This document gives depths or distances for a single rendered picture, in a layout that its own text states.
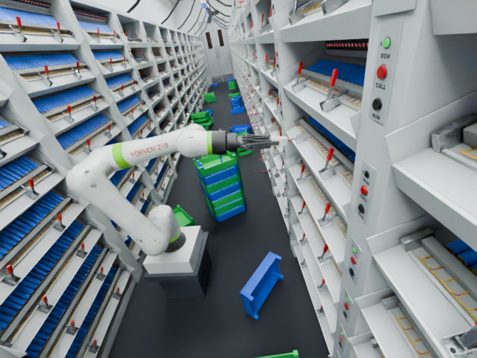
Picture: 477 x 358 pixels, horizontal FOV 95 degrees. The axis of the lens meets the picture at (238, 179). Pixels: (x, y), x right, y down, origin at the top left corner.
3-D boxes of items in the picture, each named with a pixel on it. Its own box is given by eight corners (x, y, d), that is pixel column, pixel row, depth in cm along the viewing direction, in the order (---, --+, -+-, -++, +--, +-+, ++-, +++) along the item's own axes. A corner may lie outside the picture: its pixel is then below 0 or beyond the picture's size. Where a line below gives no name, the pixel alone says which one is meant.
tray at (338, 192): (353, 232, 52) (341, 205, 47) (289, 139, 104) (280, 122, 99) (443, 194, 47) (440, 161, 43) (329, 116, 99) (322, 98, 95)
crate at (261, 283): (245, 312, 124) (257, 321, 119) (239, 292, 113) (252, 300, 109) (272, 271, 142) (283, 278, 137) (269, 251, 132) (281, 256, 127)
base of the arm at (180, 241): (140, 251, 128) (135, 243, 125) (152, 232, 140) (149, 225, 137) (179, 253, 121) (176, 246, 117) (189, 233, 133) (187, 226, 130)
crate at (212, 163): (201, 177, 165) (199, 168, 161) (194, 167, 182) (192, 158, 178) (237, 163, 174) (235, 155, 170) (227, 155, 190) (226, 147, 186)
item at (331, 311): (338, 343, 83) (326, 328, 76) (294, 229, 134) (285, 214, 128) (392, 327, 78) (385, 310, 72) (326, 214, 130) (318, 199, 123)
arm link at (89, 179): (149, 266, 104) (49, 184, 78) (157, 240, 118) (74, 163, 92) (172, 255, 101) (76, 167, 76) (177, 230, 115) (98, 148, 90)
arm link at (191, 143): (174, 162, 82) (171, 132, 78) (181, 152, 94) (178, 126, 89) (212, 160, 83) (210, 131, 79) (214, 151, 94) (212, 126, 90)
